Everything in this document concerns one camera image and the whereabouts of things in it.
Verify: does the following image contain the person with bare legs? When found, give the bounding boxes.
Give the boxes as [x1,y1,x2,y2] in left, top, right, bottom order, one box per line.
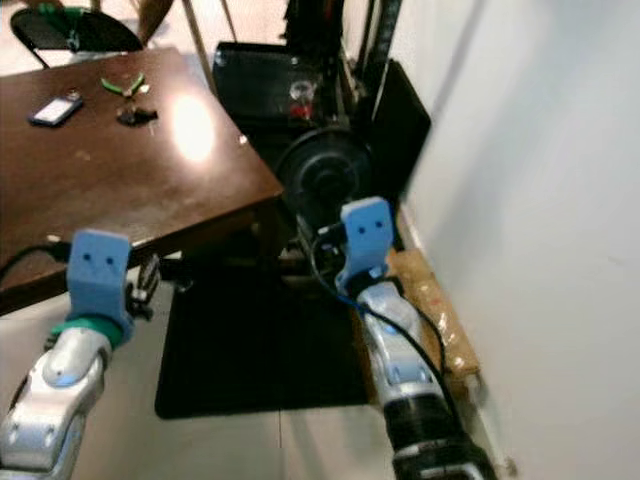
[135,0,176,41]

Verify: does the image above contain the green handled pliers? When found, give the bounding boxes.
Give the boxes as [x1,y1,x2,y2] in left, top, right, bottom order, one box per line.
[101,74,149,99]

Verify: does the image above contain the black folding chair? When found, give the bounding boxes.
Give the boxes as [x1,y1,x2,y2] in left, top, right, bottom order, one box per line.
[10,5,143,56]

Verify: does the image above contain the cardboard box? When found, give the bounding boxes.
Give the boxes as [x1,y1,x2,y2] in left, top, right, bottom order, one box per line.
[355,248,479,401]

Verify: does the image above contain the clear jar with red contents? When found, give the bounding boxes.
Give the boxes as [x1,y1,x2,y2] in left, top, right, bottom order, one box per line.
[285,80,318,121]

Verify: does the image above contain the black key fob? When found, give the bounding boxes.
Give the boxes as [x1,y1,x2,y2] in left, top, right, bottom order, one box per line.
[117,106,159,127]

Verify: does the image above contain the dark brown wooden table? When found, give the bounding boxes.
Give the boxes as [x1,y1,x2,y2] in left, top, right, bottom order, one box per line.
[0,45,286,316]

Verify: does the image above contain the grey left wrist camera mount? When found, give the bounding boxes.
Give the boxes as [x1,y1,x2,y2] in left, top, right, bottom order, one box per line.
[67,229,133,326]

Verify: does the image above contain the black fan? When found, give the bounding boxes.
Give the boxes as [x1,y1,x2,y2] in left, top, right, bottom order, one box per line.
[275,125,381,241]

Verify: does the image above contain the black metal rack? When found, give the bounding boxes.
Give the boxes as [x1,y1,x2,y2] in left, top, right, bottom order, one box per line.
[285,0,401,81]

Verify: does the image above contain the green strap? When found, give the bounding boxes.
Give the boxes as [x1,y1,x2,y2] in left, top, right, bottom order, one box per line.
[35,3,86,46]

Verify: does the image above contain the blue card holder with keyring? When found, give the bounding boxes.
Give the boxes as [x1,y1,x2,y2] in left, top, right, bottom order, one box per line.
[30,93,85,128]

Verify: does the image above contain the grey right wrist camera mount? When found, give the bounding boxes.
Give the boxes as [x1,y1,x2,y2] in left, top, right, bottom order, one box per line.
[335,197,394,296]

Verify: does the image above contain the black floor mat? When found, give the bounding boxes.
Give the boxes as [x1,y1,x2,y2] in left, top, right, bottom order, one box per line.
[155,265,371,419]

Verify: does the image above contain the black flat panel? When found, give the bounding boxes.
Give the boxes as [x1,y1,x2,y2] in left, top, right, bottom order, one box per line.
[360,58,433,201]

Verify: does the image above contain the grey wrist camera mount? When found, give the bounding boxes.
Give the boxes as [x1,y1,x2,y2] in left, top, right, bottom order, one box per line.
[335,197,394,296]
[67,229,133,326]

